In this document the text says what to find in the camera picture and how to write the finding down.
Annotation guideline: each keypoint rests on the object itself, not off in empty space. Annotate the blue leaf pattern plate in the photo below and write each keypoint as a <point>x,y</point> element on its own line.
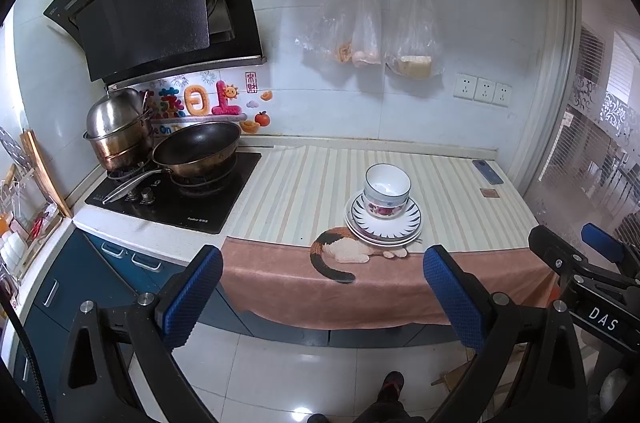
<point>407,223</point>

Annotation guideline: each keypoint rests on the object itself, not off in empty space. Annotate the steel steamer pot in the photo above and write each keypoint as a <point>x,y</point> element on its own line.
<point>115,118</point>

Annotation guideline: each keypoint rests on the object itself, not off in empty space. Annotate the clear plastic bag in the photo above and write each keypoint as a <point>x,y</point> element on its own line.
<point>350,33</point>
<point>412,38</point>

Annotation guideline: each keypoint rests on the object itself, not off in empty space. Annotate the small brown square coaster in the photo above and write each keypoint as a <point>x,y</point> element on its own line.
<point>490,193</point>

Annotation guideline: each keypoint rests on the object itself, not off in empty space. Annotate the colourful wall sticker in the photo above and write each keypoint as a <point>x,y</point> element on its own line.
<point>200,100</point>

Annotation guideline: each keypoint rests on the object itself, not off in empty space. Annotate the white bowl with dark rim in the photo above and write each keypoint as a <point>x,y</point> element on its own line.
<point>387,183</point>

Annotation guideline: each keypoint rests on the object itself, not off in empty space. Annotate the glass sliding door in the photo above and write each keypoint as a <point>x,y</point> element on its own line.
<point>575,153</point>

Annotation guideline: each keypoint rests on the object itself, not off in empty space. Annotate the person's leg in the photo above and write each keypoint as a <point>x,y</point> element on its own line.
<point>380,414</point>

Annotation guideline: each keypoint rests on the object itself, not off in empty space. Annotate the black frying pan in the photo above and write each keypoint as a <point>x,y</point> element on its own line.
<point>195,143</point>

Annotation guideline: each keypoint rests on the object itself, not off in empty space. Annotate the wooden cutting board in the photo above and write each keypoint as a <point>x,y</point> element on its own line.
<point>47,175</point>

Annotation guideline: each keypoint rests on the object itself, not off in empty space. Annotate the person's dark shoe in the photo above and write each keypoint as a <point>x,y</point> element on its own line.
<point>390,385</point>

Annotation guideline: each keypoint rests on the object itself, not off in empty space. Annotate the white plate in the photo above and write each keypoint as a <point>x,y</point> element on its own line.
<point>352,230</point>
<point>372,244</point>

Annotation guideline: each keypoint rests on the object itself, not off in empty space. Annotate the striped cat print table cloth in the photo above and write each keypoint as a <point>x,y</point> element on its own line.
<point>300,193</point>

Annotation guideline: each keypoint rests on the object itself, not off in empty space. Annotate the blue phone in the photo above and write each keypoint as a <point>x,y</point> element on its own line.
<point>487,172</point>

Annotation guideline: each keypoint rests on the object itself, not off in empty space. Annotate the white wall socket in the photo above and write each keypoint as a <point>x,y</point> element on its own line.
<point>502,94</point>
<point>485,90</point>
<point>464,86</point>

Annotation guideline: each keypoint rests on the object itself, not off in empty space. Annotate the black gas stove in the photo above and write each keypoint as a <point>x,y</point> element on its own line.
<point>200,213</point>

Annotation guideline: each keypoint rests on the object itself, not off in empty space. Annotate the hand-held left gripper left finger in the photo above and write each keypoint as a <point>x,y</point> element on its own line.
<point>200,288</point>

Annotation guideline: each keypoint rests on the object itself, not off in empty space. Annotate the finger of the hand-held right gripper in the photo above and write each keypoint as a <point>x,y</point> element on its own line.
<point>602,243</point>
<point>550,250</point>

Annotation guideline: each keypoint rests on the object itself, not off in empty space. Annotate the blue kitchen cabinet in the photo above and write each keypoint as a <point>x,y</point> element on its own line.
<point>75,273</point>

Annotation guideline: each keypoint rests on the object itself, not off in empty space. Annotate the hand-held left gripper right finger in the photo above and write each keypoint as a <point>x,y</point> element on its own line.
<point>452,293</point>

